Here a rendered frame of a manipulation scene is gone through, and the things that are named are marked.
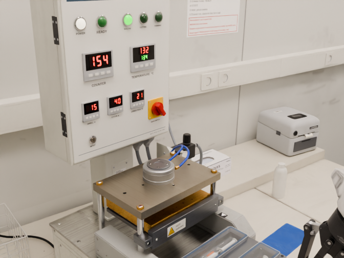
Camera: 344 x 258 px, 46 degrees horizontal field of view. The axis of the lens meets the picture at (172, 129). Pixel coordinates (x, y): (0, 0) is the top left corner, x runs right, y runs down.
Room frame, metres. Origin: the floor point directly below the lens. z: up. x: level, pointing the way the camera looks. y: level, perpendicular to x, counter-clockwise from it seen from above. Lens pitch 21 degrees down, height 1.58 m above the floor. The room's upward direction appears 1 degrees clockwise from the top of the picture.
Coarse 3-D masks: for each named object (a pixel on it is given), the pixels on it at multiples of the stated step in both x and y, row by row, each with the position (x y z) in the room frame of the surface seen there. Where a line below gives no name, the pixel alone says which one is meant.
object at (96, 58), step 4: (92, 56) 0.91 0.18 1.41; (96, 56) 0.92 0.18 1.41; (100, 56) 0.93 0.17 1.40; (104, 56) 0.94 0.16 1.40; (108, 56) 0.95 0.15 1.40; (92, 60) 0.91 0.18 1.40; (96, 60) 0.92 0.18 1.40; (100, 60) 0.93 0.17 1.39; (104, 60) 0.94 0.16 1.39; (108, 60) 0.95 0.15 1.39; (92, 64) 0.91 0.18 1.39; (96, 64) 0.92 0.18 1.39; (100, 64) 0.93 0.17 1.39; (104, 64) 0.94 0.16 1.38; (108, 64) 0.95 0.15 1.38; (92, 68) 0.91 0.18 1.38
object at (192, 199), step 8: (200, 192) 0.91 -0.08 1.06; (184, 200) 0.87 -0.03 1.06; (192, 200) 0.87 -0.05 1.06; (200, 200) 0.88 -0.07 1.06; (112, 208) 0.86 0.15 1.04; (120, 208) 0.84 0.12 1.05; (168, 208) 0.83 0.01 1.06; (176, 208) 0.83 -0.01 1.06; (184, 208) 0.84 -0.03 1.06; (120, 216) 0.84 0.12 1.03; (128, 216) 0.82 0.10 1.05; (152, 216) 0.80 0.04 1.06; (160, 216) 0.80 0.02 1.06; (168, 216) 0.80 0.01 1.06; (128, 224) 0.82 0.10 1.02; (136, 224) 0.80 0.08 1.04; (144, 224) 0.78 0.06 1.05; (152, 224) 0.77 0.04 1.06; (144, 232) 0.78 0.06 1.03
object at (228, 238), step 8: (224, 232) 0.82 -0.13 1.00; (232, 232) 0.82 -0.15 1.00; (240, 232) 0.82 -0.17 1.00; (216, 240) 0.79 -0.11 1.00; (224, 240) 0.79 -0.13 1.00; (232, 240) 0.79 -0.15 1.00; (240, 240) 0.79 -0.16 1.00; (200, 248) 0.76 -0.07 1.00; (208, 248) 0.76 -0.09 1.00; (216, 248) 0.76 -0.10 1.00; (224, 248) 0.76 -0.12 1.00; (184, 256) 0.73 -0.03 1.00; (192, 256) 0.73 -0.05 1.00; (200, 256) 0.73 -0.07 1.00; (208, 256) 0.73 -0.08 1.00; (216, 256) 0.73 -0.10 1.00
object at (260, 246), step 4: (256, 244) 0.77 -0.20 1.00; (260, 244) 0.77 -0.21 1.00; (264, 244) 0.77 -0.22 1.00; (252, 248) 0.76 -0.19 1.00; (256, 248) 0.76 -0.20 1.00; (260, 248) 0.76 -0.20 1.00; (264, 248) 0.76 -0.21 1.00; (268, 248) 0.76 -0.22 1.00; (272, 248) 0.76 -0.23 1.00; (248, 252) 0.74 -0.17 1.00; (252, 252) 0.74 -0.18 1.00; (256, 252) 0.74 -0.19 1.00; (260, 252) 0.74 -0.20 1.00; (264, 252) 0.74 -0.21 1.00; (268, 252) 0.74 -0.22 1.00; (272, 252) 0.74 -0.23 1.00; (276, 252) 0.74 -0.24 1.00; (244, 256) 0.73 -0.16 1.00; (248, 256) 0.73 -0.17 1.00; (252, 256) 0.73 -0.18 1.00; (256, 256) 0.73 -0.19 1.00; (260, 256) 0.73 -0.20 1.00; (264, 256) 0.73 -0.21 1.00; (268, 256) 0.73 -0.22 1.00; (272, 256) 0.73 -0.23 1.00
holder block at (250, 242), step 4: (224, 228) 0.85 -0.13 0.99; (212, 236) 0.81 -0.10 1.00; (248, 236) 0.82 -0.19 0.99; (248, 240) 0.80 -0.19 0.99; (252, 240) 0.80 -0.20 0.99; (200, 244) 0.78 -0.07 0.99; (244, 244) 0.79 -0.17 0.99; (248, 244) 0.79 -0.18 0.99; (252, 244) 0.79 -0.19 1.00; (236, 248) 0.77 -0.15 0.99; (240, 248) 0.77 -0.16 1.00; (244, 248) 0.77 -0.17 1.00; (248, 248) 0.77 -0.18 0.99; (188, 252) 0.75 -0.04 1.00; (232, 252) 0.75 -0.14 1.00; (236, 252) 0.75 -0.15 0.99; (240, 252) 0.76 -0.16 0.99; (244, 252) 0.76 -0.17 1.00; (224, 256) 0.74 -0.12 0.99; (228, 256) 0.74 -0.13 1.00; (232, 256) 0.74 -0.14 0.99; (236, 256) 0.74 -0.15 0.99; (280, 256) 0.74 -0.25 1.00; (284, 256) 0.74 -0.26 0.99
